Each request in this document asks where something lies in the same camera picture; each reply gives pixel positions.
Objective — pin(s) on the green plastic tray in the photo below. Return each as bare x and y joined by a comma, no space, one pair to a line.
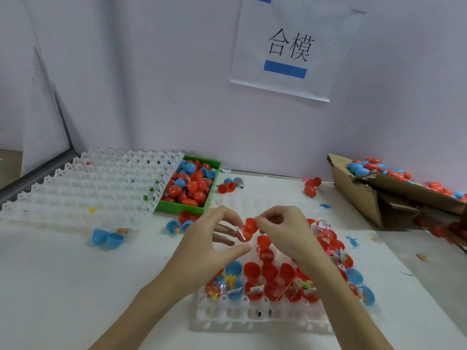
215,162

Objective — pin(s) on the small capsule cluster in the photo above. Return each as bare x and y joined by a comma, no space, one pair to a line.
230,186

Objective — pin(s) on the blue egg shell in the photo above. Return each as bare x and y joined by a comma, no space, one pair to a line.
107,238

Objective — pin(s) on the person's right forearm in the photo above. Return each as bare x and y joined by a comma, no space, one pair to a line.
350,313

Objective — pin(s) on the white paper sign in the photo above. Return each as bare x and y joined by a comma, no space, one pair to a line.
335,47

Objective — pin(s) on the small orange toy piece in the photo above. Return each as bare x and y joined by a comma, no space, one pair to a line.
422,256
122,230

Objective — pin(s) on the small blue toy piece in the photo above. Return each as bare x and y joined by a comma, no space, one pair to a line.
352,241

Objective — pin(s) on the clear triangular panel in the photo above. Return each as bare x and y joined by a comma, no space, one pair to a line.
44,120

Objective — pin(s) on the pile of finished eggs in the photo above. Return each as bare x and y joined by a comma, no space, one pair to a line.
398,171

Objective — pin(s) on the person's right hand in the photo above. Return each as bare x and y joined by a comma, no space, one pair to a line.
292,233

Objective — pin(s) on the person's left hand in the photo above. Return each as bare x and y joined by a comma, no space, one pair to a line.
201,251

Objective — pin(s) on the cardboard box of capsules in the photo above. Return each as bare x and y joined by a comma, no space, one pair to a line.
359,193

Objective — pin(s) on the clear plastic egg tray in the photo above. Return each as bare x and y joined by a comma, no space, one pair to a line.
87,186
233,313

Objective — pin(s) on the grey metal rail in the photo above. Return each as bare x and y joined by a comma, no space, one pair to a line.
33,177

